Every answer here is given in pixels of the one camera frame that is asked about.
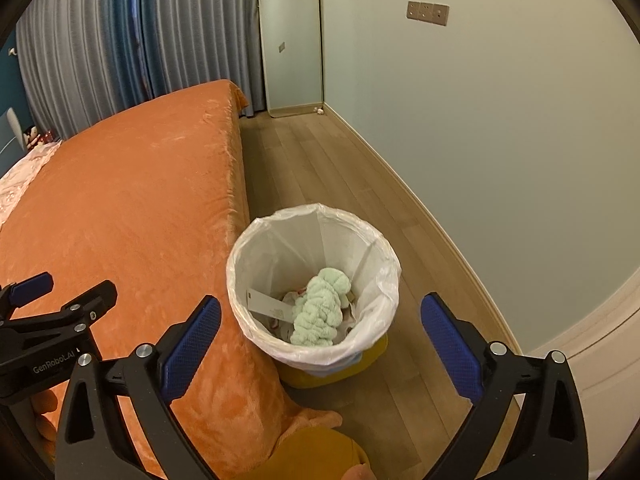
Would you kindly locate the blue sheer curtain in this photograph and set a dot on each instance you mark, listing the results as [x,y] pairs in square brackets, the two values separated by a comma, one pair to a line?
[127,30]

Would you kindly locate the person's yellow trouser leg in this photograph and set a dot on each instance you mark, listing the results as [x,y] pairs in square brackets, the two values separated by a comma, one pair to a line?
[305,452]

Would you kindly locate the yellow bin with white bag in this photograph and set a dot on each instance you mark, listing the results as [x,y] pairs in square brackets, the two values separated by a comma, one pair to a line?
[280,245]

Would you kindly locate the white paper tag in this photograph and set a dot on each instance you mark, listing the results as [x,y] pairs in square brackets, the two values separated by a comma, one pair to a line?
[265,305]

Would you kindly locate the orange plush bed blanket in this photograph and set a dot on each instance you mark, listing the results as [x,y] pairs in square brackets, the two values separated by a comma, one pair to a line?
[125,200]

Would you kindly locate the red and white bedside items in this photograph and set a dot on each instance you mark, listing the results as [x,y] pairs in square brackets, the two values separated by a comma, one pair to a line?
[37,137]

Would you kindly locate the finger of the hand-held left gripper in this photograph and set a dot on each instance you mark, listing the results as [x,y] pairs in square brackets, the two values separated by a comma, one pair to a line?
[30,287]
[92,305]

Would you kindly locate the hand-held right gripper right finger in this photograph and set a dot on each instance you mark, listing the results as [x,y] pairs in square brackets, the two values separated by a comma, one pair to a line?
[450,345]

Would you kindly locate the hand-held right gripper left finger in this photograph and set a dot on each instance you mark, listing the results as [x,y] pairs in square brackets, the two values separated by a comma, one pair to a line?
[192,345]

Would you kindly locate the grey pleated curtain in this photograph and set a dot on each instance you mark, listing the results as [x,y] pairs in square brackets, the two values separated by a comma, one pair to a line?
[200,35]

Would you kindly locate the gold framed standing mirror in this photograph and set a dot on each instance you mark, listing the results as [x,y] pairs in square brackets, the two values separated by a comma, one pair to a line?
[292,45]

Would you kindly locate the green knitted cloth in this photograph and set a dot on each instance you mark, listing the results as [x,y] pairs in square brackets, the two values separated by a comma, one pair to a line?
[320,310]

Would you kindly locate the pink white quilt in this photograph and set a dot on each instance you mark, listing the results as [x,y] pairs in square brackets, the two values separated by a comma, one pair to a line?
[25,175]

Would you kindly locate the brown wall switch panel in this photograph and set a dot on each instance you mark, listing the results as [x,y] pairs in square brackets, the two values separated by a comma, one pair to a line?
[427,12]

